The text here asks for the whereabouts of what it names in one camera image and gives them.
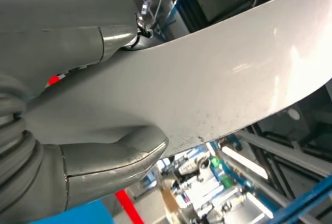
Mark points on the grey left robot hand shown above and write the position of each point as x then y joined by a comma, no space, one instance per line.
65,26

